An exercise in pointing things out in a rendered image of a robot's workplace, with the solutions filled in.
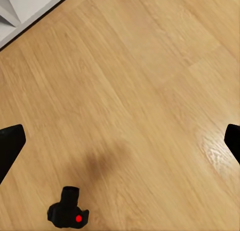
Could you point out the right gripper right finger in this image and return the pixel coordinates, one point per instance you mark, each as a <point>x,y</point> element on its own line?
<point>232,140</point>

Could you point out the digital camera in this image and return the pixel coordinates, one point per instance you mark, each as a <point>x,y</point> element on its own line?
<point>66,213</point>

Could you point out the bookcase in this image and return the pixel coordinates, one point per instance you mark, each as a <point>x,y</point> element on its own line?
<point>17,15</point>

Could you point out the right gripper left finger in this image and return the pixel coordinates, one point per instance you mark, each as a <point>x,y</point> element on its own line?
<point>12,141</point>

